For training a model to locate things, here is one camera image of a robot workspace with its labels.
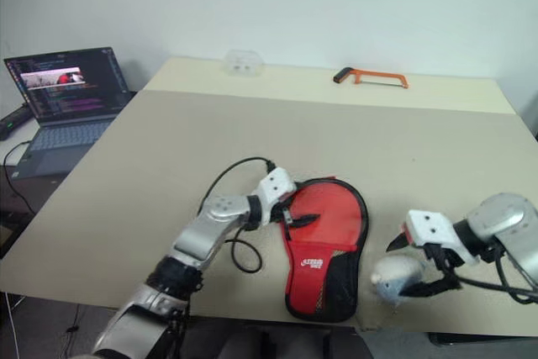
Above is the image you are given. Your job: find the open grey laptop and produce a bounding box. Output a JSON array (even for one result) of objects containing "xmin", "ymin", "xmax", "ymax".
[{"xmin": 3, "ymin": 46, "xmax": 138, "ymax": 179}]

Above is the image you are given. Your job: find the black electronic device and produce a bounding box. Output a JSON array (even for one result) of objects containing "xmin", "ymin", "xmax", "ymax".
[{"xmin": 0, "ymin": 104, "xmax": 33, "ymax": 141}]

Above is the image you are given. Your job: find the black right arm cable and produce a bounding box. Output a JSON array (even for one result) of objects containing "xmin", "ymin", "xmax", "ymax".
[{"xmin": 456, "ymin": 245, "xmax": 538, "ymax": 305}]

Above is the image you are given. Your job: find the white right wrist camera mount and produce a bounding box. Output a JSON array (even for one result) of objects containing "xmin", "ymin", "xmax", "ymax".
[{"xmin": 401, "ymin": 209, "xmax": 480, "ymax": 267}]

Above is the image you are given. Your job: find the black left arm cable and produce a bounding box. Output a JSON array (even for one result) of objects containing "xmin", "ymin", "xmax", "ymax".
[{"xmin": 197, "ymin": 156, "xmax": 277, "ymax": 274}]

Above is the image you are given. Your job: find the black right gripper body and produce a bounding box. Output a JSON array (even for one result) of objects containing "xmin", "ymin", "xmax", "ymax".
[{"xmin": 424, "ymin": 243, "xmax": 464, "ymax": 278}]

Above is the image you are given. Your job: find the clear plastic box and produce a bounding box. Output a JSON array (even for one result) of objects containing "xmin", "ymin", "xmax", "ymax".
[{"xmin": 224, "ymin": 50, "xmax": 265, "ymax": 78}]

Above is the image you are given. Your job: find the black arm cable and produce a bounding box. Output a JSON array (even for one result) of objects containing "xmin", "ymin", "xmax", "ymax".
[
  {"xmin": 456, "ymin": 245, "xmax": 538, "ymax": 305},
  {"xmin": 197, "ymin": 156, "xmax": 277, "ymax": 274}
]

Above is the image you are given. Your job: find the beige table mat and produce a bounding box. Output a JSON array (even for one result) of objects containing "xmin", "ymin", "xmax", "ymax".
[{"xmin": 0, "ymin": 89, "xmax": 538, "ymax": 337}]

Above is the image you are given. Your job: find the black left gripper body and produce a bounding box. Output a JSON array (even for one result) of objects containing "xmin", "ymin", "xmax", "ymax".
[{"xmin": 272, "ymin": 195, "xmax": 297, "ymax": 226}]

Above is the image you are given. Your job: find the orange hacksaw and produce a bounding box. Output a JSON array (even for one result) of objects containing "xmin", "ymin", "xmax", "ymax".
[{"xmin": 333, "ymin": 66, "xmax": 409, "ymax": 90}]

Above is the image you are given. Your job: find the red black paddle case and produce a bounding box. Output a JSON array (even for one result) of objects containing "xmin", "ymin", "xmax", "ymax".
[{"xmin": 279, "ymin": 176, "xmax": 371, "ymax": 323}]

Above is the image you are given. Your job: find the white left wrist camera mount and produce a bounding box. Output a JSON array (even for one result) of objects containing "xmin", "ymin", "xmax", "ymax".
[{"xmin": 254, "ymin": 167, "xmax": 298, "ymax": 228}]

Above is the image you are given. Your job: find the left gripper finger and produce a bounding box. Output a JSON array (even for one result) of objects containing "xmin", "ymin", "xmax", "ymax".
[{"xmin": 291, "ymin": 213, "xmax": 323, "ymax": 230}]

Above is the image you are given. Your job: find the red table tennis paddle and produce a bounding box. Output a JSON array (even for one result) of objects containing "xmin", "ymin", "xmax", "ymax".
[{"xmin": 289, "ymin": 182, "xmax": 365, "ymax": 251}]

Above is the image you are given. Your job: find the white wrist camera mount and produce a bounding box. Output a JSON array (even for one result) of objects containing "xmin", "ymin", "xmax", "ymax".
[
  {"xmin": 401, "ymin": 209, "xmax": 480, "ymax": 267},
  {"xmin": 254, "ymin": 167, "xmax": 298, "ymax": 228}
]

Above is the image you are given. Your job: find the white soft plush toy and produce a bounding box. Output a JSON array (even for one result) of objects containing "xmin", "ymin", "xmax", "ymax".
[{"xmin": 370, "ymin": 256, "xmax": 430, "ymax": 308}]

